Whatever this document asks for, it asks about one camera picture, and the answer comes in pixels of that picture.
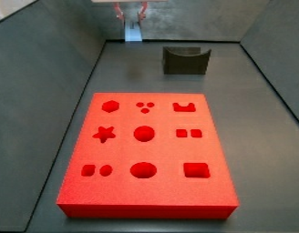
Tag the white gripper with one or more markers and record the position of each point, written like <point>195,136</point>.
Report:
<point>117,9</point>

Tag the blue slotted double-square block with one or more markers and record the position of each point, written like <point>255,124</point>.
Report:
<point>132,32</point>

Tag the black curved stand fixture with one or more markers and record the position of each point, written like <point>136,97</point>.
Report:
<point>184,60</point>

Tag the red foam shape board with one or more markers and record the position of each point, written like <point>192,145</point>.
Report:
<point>147,160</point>

